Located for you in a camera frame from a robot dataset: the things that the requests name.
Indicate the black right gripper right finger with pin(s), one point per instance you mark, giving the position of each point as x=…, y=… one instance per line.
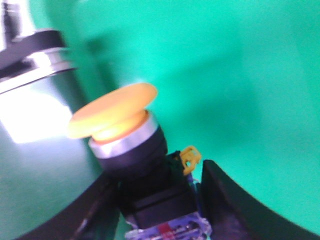
x=236, y=215

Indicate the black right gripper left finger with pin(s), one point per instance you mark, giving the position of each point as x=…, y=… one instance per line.
x=94, y=215

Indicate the yellow mushroom push button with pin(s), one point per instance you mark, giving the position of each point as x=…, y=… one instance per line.
x=156, y=192

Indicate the green conveyor belt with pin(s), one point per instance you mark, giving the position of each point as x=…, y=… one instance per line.
x=237, y=79

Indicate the aluminium conveyor front rail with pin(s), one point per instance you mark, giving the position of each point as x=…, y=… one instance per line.
x=28, y=59

